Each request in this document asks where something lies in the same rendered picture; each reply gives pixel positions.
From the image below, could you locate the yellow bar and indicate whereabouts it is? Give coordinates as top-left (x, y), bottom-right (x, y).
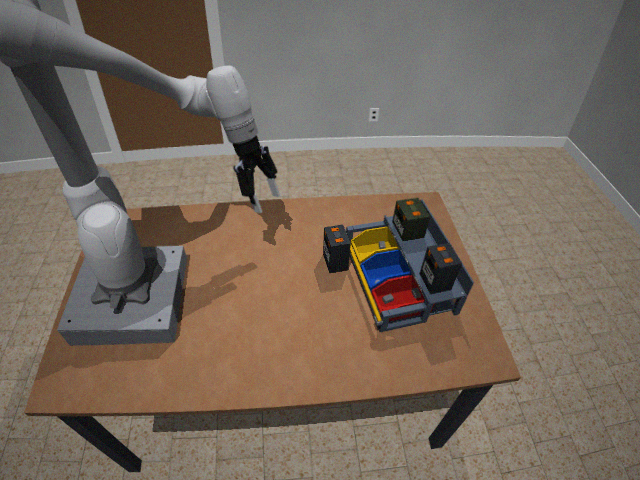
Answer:
top-left (350, 246), bottom-right (382, 322)

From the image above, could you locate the grey metal bin shelf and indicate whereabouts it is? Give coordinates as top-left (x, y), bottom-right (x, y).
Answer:
top-left (345, 199), bottom-right (474, 332)

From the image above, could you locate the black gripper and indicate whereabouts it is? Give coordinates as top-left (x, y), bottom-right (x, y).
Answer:
top-left (233, 135), bottom-right (280, 213)

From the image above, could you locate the yellow open bin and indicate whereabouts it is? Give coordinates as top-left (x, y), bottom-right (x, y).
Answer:
top-left (352, 226), bottom-right (399, 266)

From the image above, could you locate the red open bin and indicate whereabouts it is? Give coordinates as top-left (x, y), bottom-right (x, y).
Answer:
top-left (372, 275), bottom-right (425, 321)

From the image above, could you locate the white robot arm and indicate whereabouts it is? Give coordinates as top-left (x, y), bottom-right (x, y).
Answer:
top-left (0, 0), bottom-right (258, 313)

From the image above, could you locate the blue bin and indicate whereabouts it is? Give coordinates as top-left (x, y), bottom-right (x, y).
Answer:
top-left (361, 249), bottom-right (413, 294)

